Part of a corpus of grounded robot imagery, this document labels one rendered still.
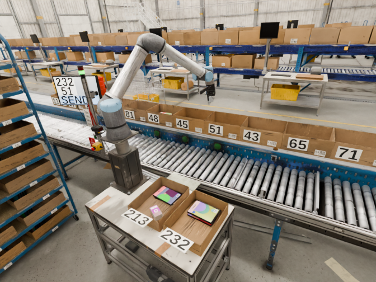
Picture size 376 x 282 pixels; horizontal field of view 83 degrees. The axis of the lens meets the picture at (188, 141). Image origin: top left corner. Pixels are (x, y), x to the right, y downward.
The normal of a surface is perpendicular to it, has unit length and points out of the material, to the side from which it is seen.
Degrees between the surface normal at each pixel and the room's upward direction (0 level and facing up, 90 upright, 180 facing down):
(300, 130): 89
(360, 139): 89
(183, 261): 0
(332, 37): 90
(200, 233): 1
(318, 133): 89
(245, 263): 0
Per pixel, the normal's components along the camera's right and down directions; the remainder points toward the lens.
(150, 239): -0.05, -0.88
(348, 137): -0.48, 0.43
